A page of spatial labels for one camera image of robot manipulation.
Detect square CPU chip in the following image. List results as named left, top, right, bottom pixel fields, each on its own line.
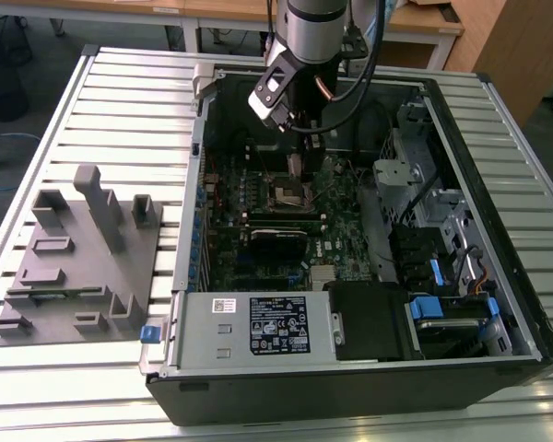
left=286, top=154, right=306, bottom=180

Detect metal socket cover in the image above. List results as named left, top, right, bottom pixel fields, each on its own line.
left=260, top=165, right=281, bottom=211

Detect CPU socket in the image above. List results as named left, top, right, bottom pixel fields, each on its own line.
left=265, top=170, right=322, bottom=216

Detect green RAM stick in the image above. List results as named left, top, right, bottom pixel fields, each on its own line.
left=29, top=290, right=70, bottom=302
left=247, top=210, right=326, bottom=228

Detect grey case latch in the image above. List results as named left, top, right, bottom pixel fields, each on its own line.
left=191, top=63, right=225, bottom=100

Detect green motherboard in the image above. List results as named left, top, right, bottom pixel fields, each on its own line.
left=202, top=149, right=386, bottom=294

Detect black graphics card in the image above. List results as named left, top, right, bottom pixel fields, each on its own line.
left=247, top=227, right=311, bottom=267

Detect silver chipset heatsink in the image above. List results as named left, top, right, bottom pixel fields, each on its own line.
left=311, top=263, right=337, bottom=283

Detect black disk bay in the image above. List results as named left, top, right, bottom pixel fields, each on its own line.
left=388, top=224, right=452, bottom=285

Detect blue disk bay latch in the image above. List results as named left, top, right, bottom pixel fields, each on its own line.
left=427, top=257, right=445, bottom=287

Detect wooden cabinet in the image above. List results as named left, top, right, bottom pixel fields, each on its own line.
left=449, top=0, right=553, bottom=125

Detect hard disk in blue carrier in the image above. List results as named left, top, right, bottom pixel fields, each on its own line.
left=405, top=294, right=501, bottom=359

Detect silver power supply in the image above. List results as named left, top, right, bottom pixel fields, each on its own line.
left=163, top=290, right=341, bottom=369

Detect grey parts rack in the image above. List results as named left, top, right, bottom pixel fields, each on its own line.
left=0, top=164, right=165, bottom=347

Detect black PC case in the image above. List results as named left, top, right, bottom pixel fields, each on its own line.
left=137, top=62, right=553, bottom=427

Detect black office chair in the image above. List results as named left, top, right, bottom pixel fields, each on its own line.
left=0, top=13, right=34, bottom=123

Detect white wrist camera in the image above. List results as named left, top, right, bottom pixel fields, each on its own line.
left=247, top=64, right=297, bottom=134

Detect black looped cable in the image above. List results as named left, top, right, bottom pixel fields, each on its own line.
left=353, top=99, right=394, bottom=156

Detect silver metal bracket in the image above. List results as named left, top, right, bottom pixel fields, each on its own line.
left=371, top=157, right=423, bottom=189

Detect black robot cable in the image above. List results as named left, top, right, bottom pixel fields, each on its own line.
left=290, top=0, right=389, bottom=135

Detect thick black power cable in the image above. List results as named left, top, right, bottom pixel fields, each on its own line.
left=397, top=165, right=443, bottom=227

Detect wooden desk white frame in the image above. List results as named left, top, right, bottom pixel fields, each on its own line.
left=0, top=0, right=199, bottom=52
left=183, top=0, right=466, bottom=71

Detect coloured wire bundle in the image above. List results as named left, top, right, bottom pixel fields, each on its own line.
left=460, top=243, right=495, bottom=297

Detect blue floor cable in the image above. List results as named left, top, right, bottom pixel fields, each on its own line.
left=0, top=131, right=42, bottom=192

